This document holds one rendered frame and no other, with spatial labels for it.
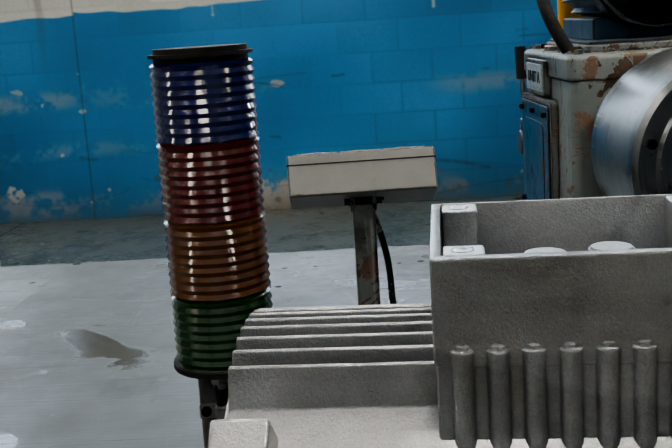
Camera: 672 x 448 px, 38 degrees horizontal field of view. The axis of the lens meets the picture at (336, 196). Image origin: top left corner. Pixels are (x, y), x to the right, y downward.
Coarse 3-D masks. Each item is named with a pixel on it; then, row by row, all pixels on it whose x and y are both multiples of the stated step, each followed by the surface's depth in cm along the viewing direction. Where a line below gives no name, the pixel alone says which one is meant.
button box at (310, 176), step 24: (288, 168) 112; (312, 168) 112; (336, 168) 112; (360, 168) 112; (384, 168) 112; (408, 168) 112; (432, 168) 112; (312, 192) 111; (336, 192) 111; (360, 192) 111; (384, 192) 112; (408, 192) 113; (432, 192) 114
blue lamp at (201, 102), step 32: (160, 64) 57; (192, 64) 53; (224, 64) 54; (160, 96) 54; (192, 96) 53; (224, 96) 54; (160, 128) 55; (192, 128) 54; (224, 128) 54; (256, 128) 57
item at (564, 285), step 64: (448, 256) 34; (512, 256) 34; (576, 256) 33; (640, 256) 33; (448, 320) 34; (512, 320) 34; (576, 320) 34; (640, 320) 34; (448, 384) 35; (512, 384) 34; (576, 384) 34; (640, 384) 34
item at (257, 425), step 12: (216, 420) 35; (228, 420) 35; (240, 420) 34; (252, 420) 34; (264, 420) 34; (216, 432) 34; (228, 432) 34; (240, 432) 34; (252, 432) 34; (264, 432) 34; (216, 444) 34; (228, 444) 34; (240, 444) 34; (252, 444) 34; (264, 444) 34; (276, 444) 35
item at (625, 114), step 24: (648, 72) 118; (624, 96) 119; (648, 96) 111; (600, 120) 124; (624, 120) 115; (648, 120) 109; (600, 144) 122; (624, 144) 113; (648, 144) 109; (600, 168) 123; (624, 168) 113; (648, 168) 110; (624, 192) 115; (648, 192) 110
